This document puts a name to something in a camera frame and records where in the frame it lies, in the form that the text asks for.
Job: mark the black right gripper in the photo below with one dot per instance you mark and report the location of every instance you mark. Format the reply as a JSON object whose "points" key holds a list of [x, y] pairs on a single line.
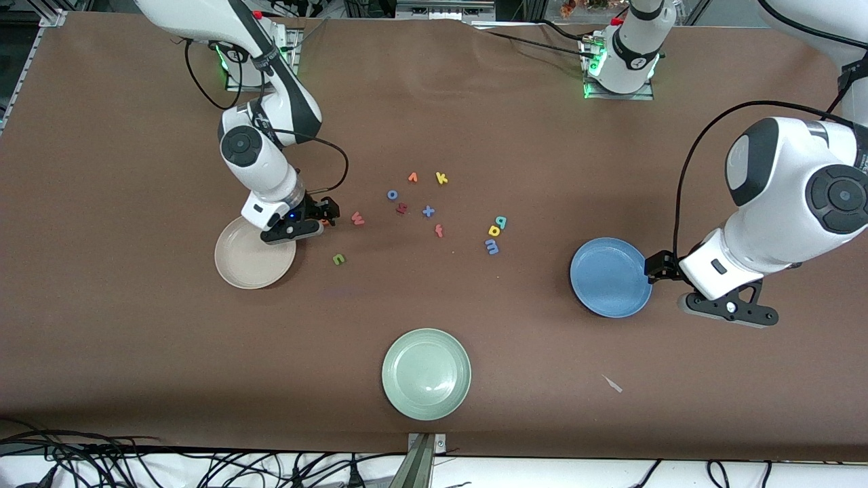
{"points": [[314, 208]]}

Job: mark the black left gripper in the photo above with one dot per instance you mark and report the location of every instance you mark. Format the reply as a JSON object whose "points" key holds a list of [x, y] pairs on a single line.
{"points": [[662, 265]]}

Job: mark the red foam letter w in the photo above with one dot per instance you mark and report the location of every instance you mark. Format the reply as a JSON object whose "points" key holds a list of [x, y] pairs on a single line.
{"points": [[357, 219]]}

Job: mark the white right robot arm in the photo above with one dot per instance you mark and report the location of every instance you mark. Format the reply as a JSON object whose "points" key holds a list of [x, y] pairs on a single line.
{"points": [[264, 169]]}

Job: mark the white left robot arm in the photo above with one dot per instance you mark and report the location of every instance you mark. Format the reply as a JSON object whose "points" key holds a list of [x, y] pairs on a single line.
{"points": [[780, 217]]}

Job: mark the blue plate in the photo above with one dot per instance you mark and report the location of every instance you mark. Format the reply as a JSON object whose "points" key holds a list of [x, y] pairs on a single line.
{"points": [[610, 298]]}

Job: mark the beige brown plate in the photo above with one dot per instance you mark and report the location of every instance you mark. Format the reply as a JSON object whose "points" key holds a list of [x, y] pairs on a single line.
{"points": [[244, 268]]}

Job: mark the small white paper scrap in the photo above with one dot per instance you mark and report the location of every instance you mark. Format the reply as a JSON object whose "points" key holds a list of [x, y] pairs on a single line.
{"points": [[614, 385]]}

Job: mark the pale green plate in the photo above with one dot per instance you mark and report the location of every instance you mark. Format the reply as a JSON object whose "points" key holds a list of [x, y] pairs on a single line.
{"points": [[426, 374]]}

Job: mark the orange brown object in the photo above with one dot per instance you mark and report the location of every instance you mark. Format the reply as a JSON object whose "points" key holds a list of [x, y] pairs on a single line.
{"points": [[568, 7]]}

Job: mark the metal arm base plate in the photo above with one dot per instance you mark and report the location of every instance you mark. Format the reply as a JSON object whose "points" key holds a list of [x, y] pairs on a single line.
{"points": [[620, 96], [293, 47]]}

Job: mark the metal frame structure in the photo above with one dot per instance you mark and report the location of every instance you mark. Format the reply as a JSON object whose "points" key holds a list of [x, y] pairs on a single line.
{"points": [[441, 10]]}

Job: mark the metal table edge bracket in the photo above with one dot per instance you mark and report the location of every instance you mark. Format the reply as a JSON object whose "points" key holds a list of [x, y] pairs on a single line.
{"points": [[426, 468]]}

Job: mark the aluminium table frame rail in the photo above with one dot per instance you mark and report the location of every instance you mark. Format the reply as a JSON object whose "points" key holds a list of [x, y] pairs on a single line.
{"points": [[34, 57]]}

